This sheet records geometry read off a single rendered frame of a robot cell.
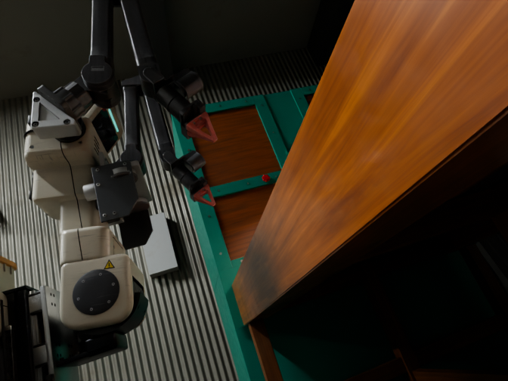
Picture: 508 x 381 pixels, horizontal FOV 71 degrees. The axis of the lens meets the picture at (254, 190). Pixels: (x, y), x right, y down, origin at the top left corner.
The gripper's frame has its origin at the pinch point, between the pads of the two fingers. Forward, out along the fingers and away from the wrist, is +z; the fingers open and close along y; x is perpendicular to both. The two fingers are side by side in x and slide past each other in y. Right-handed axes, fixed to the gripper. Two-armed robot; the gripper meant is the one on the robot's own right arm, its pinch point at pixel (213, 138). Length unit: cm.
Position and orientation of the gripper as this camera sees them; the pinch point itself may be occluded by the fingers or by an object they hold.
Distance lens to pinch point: 93.6
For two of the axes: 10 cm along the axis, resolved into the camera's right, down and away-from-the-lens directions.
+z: 7.1, 6.6, -2.3
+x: -6.9, 6.2, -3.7
